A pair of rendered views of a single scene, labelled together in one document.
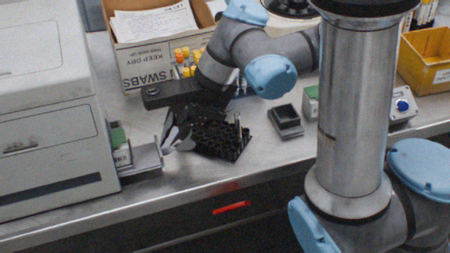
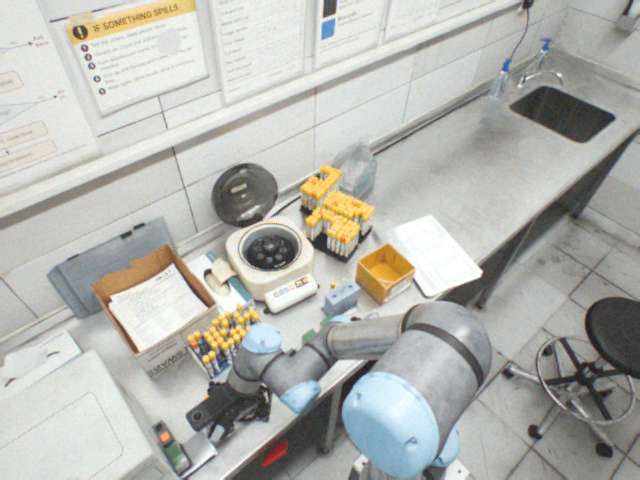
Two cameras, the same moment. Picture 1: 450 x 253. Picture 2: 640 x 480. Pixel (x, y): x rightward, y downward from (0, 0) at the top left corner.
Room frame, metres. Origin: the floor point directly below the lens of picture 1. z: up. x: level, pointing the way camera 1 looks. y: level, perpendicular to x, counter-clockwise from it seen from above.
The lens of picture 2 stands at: (0.35, 0.07, 2.00)
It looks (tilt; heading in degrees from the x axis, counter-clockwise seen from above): 49 degrees down; 337
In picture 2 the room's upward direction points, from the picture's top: 2 degrees clockwise
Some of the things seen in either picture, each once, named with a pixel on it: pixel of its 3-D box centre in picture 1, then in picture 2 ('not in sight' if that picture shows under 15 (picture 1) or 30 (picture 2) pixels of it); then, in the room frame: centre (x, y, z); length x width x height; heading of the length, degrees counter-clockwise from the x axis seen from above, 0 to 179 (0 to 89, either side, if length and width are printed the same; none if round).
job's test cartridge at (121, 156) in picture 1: (118, 150); (176, 459); (0.69, 0.26, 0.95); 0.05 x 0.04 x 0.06; 19
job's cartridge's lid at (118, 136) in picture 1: (115, 138); (172, 455); (0.69, 0.26, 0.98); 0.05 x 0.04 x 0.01; 19
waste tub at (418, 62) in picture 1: (432, 60); (384, 274); (1.01, -0.44, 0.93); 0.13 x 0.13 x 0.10; 15
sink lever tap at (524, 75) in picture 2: not in sight; (545, 76); (1.85, -1.82, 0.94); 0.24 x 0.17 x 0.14; 19
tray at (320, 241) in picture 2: not in sight; (331, 242); (1.22, -0.35, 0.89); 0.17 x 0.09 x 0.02; 36
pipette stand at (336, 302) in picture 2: not in sight; (341, 300); (0.97, -0.27, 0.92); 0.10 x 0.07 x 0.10; 104
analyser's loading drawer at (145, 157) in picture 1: (109, 162); (170, 469); (0.68, 0.28, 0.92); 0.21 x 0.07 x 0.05; 109
